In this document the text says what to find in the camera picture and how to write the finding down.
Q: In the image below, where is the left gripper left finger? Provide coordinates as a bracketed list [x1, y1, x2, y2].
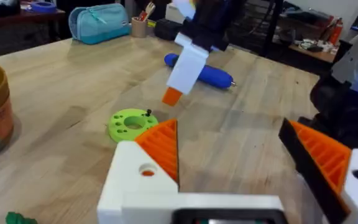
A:
[97, 118, 180, 224]

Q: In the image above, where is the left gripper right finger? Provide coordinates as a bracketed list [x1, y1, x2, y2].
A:
[278, 118, 358, 224]

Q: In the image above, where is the green toy vegetable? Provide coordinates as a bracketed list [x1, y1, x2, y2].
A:
[5, 211, 39, 224]

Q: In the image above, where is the black case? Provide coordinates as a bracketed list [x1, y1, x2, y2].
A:
[154, 18, 183, 42]

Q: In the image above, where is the green disc with holes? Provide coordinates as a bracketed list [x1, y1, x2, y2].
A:
[108, 108, 160, 144]

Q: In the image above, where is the tan cup with utensils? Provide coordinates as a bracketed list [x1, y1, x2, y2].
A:
[131, 1, 157, 39]

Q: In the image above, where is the teal zip pouch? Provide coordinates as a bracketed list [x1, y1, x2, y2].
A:
[68, 3, 132, 45]

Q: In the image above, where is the cluttered wooden workbench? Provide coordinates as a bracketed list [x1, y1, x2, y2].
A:
[287, 37, 339, 64]

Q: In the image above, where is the red bottle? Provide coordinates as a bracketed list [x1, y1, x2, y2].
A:
[328, 17, 344, 46]

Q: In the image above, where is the blue tape roll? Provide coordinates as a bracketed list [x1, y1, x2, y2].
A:
[29, 1, 58, 14]

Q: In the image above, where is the dark wooden side table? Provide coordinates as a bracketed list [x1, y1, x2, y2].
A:
[0, 8, 67, 30]

